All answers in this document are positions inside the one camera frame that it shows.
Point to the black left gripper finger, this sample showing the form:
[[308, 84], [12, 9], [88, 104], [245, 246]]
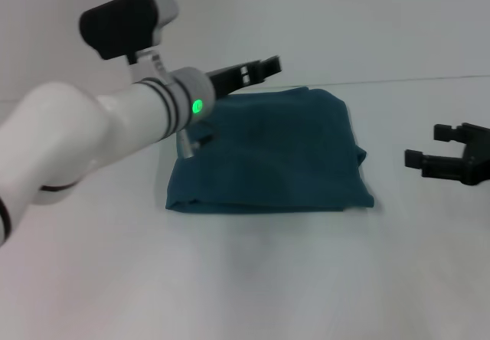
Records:
[[264, 70]]

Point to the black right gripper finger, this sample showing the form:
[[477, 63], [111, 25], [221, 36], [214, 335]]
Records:
[[434, 164], [448, 132]]

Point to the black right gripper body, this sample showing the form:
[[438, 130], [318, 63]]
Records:
[[476, 156]]

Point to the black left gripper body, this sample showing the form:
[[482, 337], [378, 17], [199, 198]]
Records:
[[227, 81]]

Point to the teal t-shirt with FREE print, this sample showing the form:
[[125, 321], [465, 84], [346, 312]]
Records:
[[268, 152]]

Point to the left camera mount bracket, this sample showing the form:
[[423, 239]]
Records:
[[147, 66]]

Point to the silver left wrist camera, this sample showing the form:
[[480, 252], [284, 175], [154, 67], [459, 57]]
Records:
[[126, 22]]

